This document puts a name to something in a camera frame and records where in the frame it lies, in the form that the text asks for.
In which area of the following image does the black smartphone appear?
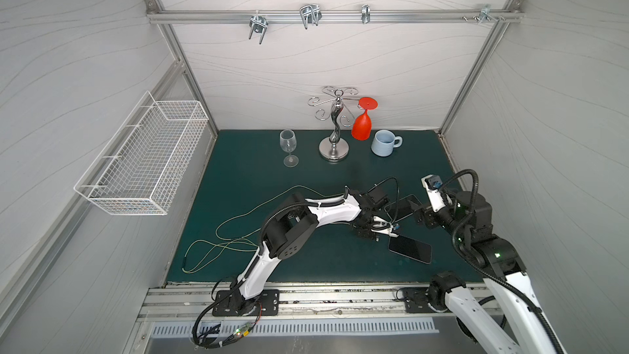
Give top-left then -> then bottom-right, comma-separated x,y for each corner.
388,235 -> 432,265
384,194 -> 423,224

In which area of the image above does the left arm base wiring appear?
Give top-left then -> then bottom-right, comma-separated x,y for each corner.
191,299 -> 264,350

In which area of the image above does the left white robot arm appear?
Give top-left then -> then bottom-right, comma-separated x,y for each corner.
232,187 -> 393,305

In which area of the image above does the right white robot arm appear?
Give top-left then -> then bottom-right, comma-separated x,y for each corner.
421,169 -> 565,353

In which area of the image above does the light blue ceramic mug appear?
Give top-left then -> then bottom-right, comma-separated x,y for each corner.
371,129 -> 403,157

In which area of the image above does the red plastic goblet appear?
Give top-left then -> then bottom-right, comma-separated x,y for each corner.
352,97 -> 378,141

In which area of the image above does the clear wine glass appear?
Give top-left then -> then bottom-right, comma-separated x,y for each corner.
279,129 -> 299,168

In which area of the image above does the chrome glass holder stand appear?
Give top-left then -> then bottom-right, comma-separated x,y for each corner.
307,86 -> 359,163

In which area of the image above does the metal hook clamp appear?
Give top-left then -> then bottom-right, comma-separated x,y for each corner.
361,4 -> 371,25

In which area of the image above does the metal u-bolt clamp middle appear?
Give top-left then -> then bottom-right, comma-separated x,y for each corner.
299,4 -> 322,30

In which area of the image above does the metal u-bolt clamp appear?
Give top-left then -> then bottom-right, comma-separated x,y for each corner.
248,15 -> 269,44
299,4 -> 322,30

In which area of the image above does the metal u-bolt clamp left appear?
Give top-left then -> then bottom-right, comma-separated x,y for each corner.
248,15 -> 269,44

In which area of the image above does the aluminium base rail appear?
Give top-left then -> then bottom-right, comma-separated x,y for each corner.
138,283 -> 429,321

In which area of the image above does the metal bracket clamp right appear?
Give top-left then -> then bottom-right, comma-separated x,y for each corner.
461,4 -> 506,25

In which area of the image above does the white wire basket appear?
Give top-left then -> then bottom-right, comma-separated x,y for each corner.
74,92 -> 208,216

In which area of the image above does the aluminium crossbar rail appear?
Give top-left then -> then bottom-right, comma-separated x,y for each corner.
147,8 -> 525,25

